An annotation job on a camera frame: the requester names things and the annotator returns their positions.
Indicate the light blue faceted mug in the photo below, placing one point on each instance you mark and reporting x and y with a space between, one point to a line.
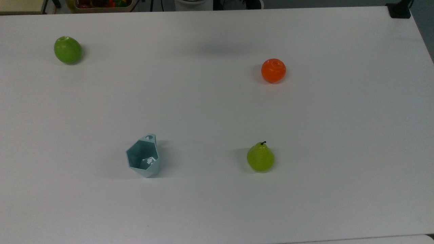
149 171

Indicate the basket of toy food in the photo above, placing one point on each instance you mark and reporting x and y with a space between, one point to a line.
101 9

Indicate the white adjacent table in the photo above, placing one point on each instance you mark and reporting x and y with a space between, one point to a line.
390 241

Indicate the beige desk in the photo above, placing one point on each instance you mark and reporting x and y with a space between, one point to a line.
20 6

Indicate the orange toy tangerine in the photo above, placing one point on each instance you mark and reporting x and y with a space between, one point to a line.
273 71

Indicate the black corner clamp mount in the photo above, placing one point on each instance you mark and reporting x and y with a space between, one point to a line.
400 12

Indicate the yellow-green toy pear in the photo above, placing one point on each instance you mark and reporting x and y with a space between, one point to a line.
260 158

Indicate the green toy apple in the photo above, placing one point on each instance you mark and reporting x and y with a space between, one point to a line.
67 51

